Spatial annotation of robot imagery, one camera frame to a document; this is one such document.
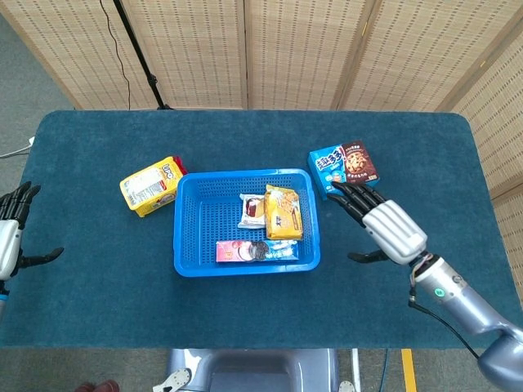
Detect thin black hanging cable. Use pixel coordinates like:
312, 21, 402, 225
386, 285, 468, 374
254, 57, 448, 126
99, 0, 132, 110

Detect oreo cookie pack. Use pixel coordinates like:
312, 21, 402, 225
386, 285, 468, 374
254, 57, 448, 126
215, 239, 299, 263

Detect blue-brown cookie box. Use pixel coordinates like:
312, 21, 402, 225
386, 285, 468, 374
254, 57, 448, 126
307, 140, 380, 201

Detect orange snack packet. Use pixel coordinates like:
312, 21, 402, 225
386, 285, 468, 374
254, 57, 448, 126
264, 183, 304, 241

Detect blue floor cable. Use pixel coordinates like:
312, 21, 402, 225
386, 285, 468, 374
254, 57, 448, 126
378, 349, 390, 392

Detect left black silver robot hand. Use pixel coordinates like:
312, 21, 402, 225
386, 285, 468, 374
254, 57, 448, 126
0, 181, 65, 283

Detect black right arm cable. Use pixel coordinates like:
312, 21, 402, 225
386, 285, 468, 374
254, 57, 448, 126
408, 285, 481, 360

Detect teal carpet table mat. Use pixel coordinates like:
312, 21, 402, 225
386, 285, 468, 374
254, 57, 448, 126
0, 109, 523, 350

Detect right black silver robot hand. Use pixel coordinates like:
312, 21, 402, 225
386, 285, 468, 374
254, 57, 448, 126
326, 181, 429, 266

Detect black tripod stand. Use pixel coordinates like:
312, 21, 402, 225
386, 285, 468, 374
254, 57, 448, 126
112, 0, 175, 111

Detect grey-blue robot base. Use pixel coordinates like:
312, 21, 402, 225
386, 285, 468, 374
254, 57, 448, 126
153, 348, 356, 392

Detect yellow rectangular tea pack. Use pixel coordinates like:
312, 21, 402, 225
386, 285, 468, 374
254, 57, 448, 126
118, 155, 189, 218

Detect small white cake packet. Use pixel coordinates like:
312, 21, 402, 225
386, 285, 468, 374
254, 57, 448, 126
238, 194, 266, 229

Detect blue plastic perforated basket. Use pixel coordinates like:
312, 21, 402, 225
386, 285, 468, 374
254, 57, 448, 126
173, 168, 322, 278

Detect dark red shoes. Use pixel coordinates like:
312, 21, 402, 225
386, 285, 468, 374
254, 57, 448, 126
75, 379, 120, 392

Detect bamboo folding screen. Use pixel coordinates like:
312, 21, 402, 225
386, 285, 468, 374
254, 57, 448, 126
0, 0, 523, 262

